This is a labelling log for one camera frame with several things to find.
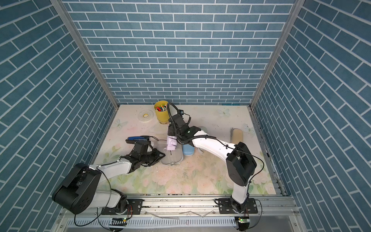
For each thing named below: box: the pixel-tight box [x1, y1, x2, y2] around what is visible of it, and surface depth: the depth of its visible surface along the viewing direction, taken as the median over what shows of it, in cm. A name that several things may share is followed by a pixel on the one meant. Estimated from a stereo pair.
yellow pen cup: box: [153, 100, 170, 125], surface depth 105 cm
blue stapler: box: [125, 135, 149, 144], surface depth 101 cm
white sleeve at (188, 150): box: [182, 143, 195, 156], surface depth 93 cm
